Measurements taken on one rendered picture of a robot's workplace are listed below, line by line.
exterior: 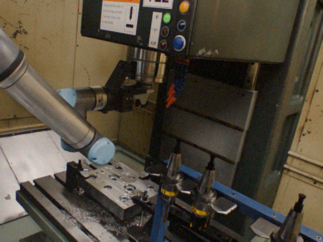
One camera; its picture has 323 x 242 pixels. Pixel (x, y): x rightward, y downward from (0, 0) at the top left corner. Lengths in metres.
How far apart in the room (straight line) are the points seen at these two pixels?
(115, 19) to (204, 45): 0.28
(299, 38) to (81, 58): 1.39
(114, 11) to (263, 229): 0.68
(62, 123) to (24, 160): 1.18
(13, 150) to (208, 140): 1.15
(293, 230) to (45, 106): 0.59
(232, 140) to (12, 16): 1.35
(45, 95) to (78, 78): 1.45
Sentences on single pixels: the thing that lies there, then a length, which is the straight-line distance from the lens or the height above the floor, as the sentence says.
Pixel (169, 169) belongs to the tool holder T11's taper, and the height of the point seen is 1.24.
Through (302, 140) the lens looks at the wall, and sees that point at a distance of 1.68.
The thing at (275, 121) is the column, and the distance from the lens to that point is 1.33.
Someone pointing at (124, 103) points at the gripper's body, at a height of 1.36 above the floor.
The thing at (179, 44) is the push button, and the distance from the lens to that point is 0.70.
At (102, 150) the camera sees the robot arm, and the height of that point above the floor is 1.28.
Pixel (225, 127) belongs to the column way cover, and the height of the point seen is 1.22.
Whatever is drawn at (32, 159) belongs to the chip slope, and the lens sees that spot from 1.90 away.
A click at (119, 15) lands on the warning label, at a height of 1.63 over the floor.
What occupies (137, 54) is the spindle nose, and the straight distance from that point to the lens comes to 0.99.
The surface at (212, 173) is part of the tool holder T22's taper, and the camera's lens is 0.75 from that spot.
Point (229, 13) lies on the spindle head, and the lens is 0.82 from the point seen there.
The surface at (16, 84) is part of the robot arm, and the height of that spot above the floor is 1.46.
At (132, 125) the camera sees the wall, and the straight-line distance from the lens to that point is 2.38.
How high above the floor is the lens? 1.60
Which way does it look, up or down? 17 degrees down
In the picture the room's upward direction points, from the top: 9 degrees clockwise
